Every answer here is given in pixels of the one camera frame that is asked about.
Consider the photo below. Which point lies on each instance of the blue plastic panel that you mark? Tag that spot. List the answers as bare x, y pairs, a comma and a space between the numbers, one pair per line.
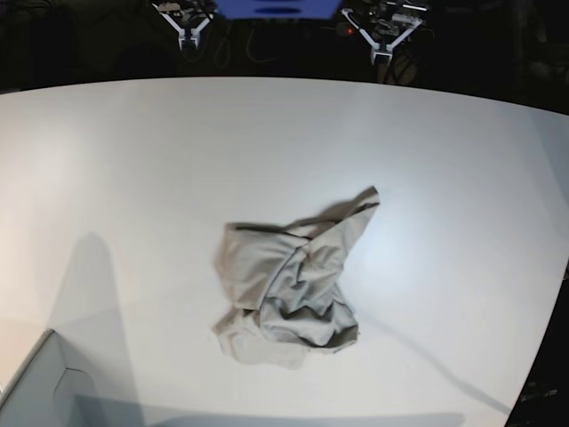
278, 9

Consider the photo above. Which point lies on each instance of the white cardboard box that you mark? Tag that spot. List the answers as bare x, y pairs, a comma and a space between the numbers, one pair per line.
57, 384

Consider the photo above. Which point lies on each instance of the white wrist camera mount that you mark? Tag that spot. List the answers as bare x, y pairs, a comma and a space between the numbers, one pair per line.
188, 18
388, 24

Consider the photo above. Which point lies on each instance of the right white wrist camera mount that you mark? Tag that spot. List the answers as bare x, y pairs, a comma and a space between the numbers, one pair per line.
188, 18

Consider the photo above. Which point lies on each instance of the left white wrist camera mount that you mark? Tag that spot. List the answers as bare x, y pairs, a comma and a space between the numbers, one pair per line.
388, 24

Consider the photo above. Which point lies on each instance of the black power strip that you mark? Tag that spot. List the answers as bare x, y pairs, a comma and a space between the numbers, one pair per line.
347, 29

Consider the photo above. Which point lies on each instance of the beige grey t-shirt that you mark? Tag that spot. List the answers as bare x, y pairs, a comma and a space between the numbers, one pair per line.
282, 284

